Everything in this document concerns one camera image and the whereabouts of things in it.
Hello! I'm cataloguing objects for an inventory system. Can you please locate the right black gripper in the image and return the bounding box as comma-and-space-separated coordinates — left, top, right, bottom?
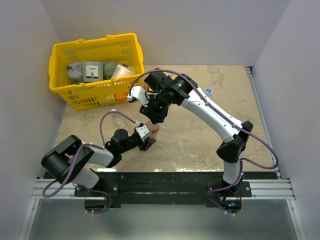
139, 91, 170, 125

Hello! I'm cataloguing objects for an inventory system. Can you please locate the orange drink bottle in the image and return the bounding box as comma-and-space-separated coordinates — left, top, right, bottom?
145, 121, 160, 139

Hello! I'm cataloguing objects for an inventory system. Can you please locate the blue Pocari Sweat cap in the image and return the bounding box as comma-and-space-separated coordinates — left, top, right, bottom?
205, 88, 213, 95

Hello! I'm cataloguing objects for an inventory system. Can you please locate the clear bottle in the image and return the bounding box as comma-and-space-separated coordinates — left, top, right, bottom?
110, 113, 132, 132

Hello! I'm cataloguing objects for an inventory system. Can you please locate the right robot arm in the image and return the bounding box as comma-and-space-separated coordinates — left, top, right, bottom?
128, 68, 253, 197

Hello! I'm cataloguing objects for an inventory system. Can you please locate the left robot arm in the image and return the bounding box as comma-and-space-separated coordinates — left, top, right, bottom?
41, 125, 157, 196

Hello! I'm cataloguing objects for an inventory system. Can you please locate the yellow snack bag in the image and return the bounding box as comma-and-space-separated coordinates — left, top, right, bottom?
152, 67, 177, 80

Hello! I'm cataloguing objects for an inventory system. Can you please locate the pink packaged item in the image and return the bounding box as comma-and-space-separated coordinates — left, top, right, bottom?
111, 64, 135, 79

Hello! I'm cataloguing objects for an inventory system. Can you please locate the green round item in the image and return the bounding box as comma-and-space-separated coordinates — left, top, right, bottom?
103, 61, 118, 80

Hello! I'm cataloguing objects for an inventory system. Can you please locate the grey box in basket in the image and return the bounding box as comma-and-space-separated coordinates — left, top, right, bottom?
82, 61, 103, 83

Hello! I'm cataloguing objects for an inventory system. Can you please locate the yellow plastic shopping basket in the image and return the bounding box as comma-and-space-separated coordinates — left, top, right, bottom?
48, 33, 145, 110

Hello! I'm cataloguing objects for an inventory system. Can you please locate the grey bag in basket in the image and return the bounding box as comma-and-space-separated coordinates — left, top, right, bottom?
66, 62, 83, 83

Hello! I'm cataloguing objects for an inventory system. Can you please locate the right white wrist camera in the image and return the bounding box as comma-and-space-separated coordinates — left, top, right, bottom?
127, 86, 149, 107

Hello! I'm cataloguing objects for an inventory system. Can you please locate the black base frame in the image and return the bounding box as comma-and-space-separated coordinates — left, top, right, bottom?
74, 172, 252, 213

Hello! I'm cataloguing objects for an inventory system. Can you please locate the aluminium rail frame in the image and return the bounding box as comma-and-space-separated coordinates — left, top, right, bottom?
18, 65, 307, 240

